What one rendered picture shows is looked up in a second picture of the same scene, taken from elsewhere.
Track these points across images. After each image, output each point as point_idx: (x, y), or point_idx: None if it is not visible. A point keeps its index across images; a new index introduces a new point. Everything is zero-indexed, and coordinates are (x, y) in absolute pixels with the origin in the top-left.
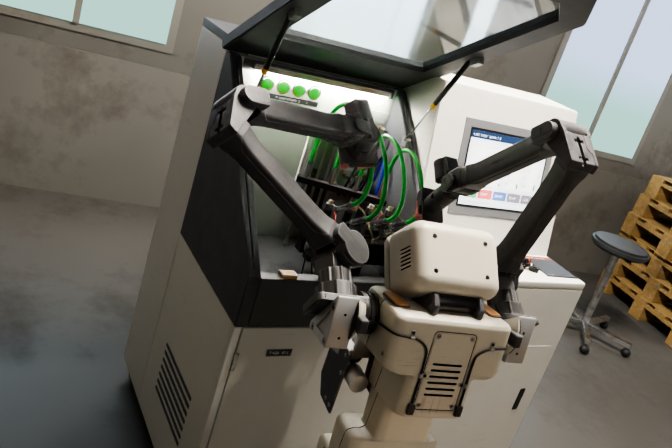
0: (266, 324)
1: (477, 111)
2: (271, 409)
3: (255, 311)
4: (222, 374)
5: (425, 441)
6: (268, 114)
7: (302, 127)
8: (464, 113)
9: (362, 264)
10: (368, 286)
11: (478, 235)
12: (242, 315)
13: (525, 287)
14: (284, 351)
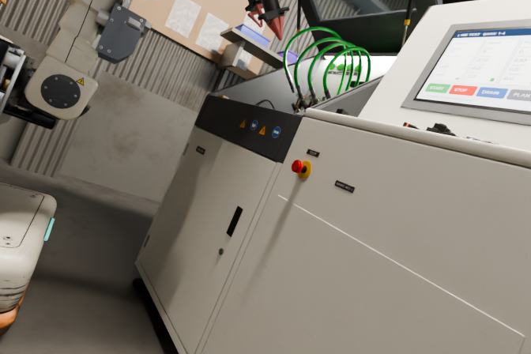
0: (202, 126)
1: (469, 17)
2: (184, 198)
3: (202, 116)
4: (180, 156)
5: (58, 24)
6: None
7: None
8: (449, 22)
9: None
10: (250, 107)
11: None
12: (197, 117)
13: (420, 141)
14: (202, 150)
